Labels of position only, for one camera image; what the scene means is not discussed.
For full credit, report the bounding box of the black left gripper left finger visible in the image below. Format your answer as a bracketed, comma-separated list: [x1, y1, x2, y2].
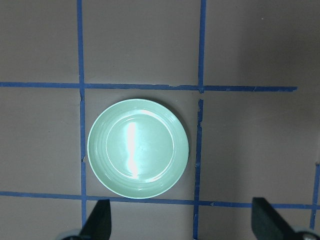
[79, 199, 112, 240]

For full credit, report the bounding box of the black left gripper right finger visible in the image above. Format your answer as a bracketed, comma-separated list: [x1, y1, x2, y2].
[251, 197, 303, 240]

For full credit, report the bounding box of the green plate near left arm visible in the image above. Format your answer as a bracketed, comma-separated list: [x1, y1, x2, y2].
[87, 98, 189, 199]

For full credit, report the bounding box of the brown grid table mat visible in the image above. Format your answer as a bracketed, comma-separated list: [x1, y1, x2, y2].
[0, 0, 320, 240]

